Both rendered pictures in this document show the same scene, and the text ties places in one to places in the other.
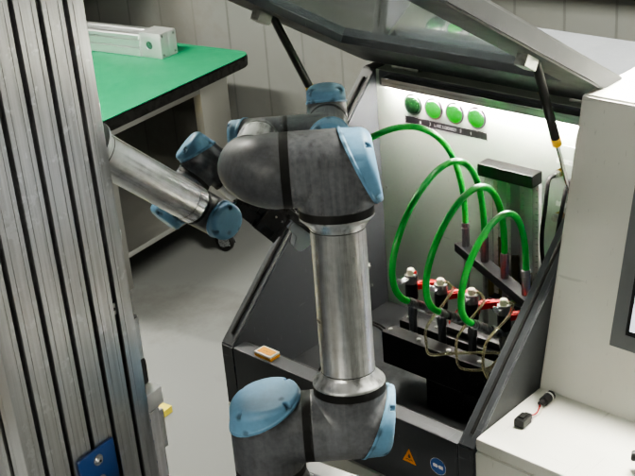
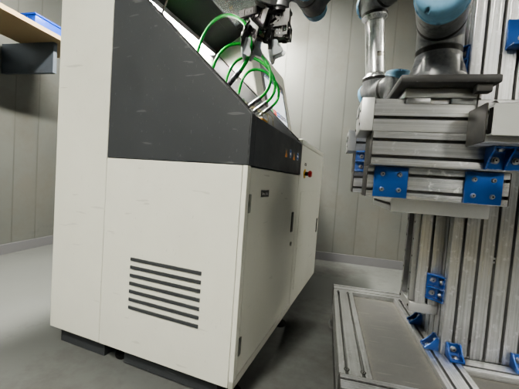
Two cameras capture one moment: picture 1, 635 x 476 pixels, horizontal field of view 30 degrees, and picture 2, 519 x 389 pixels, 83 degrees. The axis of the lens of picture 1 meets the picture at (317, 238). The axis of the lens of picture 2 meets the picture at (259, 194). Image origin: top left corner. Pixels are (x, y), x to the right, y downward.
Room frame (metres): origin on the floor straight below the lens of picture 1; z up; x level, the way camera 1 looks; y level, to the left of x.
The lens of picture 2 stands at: (2.66, 1.09, 0.75)
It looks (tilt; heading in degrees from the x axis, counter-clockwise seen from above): 3 degrees down; 246
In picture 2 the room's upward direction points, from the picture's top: 4 degrees clockwise
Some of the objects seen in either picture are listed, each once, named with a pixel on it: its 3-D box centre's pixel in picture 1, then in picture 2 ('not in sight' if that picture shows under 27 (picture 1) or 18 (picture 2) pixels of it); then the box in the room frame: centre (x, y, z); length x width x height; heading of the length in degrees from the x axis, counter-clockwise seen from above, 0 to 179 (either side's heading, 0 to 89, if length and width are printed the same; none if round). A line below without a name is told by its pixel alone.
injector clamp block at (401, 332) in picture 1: (458, 373); not in sight; (2.19, -0.28, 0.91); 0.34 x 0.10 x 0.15; 45
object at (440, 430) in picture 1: (345, 419); (277, 151); (2.10, -0.03, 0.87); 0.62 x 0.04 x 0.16; 45
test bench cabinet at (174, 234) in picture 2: not in sight; (214, 253); (2.30, -0.21, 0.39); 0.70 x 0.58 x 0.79; 45
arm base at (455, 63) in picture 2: not in sight; (436, 70); (1.90, 0.51, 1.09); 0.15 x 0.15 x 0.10
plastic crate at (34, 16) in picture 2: not in sight; (44, 32); (3.30, -1.65, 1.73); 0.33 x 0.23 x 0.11; 54
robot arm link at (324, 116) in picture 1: (318, 133); not in sight; (2.04, -0.02, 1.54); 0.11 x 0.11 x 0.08; 89
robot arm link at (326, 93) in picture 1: (327, 114); not in sight; (2.13, -0.04, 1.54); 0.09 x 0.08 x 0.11; 179
